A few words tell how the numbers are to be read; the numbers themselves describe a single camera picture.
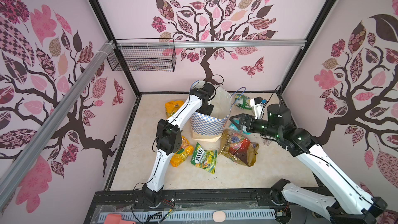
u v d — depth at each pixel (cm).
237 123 59
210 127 80
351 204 37
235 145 85
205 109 80
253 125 58
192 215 70
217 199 75
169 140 58
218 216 69
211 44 94
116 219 68
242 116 57
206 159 83
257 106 60
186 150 83
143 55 95
